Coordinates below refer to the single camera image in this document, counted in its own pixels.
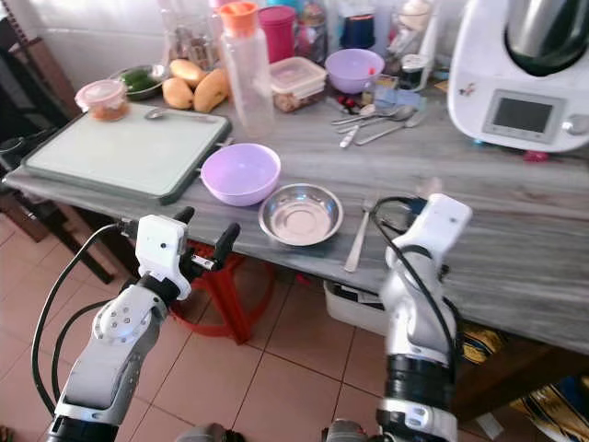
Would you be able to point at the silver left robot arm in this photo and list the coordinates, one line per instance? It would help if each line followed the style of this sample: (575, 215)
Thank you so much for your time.
(115, 359)

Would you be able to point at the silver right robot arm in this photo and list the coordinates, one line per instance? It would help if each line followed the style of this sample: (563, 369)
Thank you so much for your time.
(414, 322)

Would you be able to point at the red plastic stool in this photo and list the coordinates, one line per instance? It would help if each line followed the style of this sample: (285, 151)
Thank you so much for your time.
(230, 308)

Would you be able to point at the steel fork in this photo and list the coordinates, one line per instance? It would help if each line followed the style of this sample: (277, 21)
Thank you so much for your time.
(359, 235)

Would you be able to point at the large purple plastic bowl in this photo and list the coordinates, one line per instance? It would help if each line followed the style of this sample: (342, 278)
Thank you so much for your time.
(240, 173)

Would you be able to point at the shallow steel bowl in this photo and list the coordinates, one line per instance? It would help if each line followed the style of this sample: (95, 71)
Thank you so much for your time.
(301, 215)

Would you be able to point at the steel spoon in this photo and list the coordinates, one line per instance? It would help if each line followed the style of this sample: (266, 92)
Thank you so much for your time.
(382, 120)
(177, 115)
(359, 115)
(391, 129)

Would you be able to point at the green-rimmed cutting board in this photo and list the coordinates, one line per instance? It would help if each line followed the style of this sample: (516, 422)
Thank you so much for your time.
(124, 155)

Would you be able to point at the yellow mango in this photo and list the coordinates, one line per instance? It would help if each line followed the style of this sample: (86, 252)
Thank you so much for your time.
(178, 93)
(187, 71)
(213, 90)

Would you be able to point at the white plastic bin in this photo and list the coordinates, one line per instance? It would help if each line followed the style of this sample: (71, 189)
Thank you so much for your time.
(350, 308)

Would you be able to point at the steel bowl with green fruit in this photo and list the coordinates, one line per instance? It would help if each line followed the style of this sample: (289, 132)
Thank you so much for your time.
(140, 82)

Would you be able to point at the small pink-lidded food tub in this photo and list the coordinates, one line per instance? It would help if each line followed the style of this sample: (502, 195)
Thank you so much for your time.
(103, 98)

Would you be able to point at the clear bottle orange cap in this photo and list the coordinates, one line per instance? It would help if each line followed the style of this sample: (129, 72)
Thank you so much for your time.
(247, 83)

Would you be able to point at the white kitchen cooking machine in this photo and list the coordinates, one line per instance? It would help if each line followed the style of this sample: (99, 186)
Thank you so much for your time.
(515, 92)

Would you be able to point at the small purple plastic bowl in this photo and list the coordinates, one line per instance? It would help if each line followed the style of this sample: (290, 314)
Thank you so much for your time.
(354, 69)

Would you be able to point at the white utensil drainer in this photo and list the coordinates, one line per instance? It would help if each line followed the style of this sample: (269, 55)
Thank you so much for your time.
(416, 46)

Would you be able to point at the grey robot left foot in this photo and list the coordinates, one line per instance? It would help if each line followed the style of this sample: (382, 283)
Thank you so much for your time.
(201, 434)

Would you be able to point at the grey robot foot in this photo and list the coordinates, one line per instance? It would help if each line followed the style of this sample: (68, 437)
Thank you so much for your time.
(350, 431)
(201, 434)

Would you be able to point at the clear lidded food container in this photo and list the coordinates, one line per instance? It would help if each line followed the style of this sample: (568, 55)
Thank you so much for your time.
(298, 83)

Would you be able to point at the clear glass jar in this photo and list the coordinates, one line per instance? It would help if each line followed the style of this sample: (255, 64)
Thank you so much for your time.
(189, 37)

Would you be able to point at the dark wooden chair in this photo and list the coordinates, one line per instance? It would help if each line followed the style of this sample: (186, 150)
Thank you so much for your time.
(28, 110)

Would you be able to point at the dark blue cup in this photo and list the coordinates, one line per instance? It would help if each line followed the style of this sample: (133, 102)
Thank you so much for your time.
(357, 29)

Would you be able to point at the pink plastic tumbler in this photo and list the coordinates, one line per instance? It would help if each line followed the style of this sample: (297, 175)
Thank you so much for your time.
(278, 32)

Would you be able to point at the grey robot right foot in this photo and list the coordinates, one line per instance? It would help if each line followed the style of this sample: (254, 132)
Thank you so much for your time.
(350, 431)

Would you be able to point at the yellow patterned cloth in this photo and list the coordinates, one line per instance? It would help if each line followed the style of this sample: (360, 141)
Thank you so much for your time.
(557, 410)

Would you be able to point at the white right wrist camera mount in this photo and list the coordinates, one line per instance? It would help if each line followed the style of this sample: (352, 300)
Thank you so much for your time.
(440, 230)

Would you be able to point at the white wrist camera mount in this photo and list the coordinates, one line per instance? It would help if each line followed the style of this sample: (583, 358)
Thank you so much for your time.
(158, 250)
(440, 230)

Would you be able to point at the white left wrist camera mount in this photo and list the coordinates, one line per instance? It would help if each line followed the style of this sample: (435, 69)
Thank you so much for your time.
(158, 250)

